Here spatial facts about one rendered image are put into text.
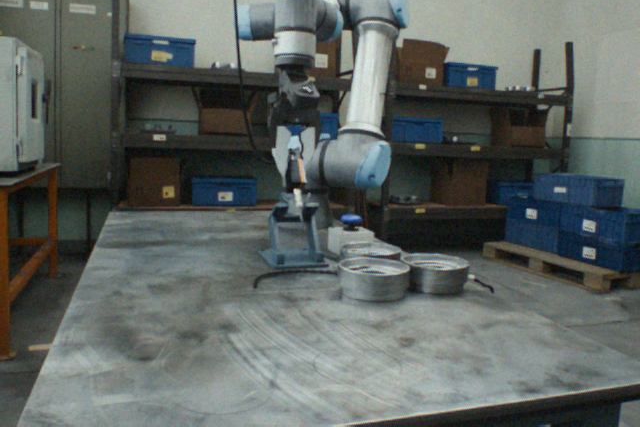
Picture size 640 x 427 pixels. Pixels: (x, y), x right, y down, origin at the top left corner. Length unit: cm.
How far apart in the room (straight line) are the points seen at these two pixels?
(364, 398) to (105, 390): 23
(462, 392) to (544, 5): 592
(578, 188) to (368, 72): 344
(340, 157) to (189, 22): 370
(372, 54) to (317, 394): 101
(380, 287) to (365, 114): 64
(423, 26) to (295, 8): 454
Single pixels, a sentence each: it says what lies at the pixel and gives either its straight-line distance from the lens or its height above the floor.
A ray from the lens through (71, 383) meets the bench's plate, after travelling 56.
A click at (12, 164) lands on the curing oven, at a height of 84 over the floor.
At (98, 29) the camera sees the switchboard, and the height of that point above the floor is 178.
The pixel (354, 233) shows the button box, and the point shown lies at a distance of 105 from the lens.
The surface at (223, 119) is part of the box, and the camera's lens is 428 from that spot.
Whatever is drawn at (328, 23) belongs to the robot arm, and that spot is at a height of 124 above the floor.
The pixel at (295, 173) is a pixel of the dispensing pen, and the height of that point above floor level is 96.
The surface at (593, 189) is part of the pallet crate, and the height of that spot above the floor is 71.
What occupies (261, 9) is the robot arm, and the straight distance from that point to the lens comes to 116.
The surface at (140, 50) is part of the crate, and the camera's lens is 432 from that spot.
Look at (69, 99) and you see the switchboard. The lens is 458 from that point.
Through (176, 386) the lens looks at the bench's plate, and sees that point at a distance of 53.
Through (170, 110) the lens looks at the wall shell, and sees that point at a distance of 479.
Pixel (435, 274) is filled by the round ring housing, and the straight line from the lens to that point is 83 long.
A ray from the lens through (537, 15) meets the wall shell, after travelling 627.
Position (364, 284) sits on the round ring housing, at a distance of 77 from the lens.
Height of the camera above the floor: 103
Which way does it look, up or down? 5 degrees down
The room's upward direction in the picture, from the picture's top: 2 degrees clockwise
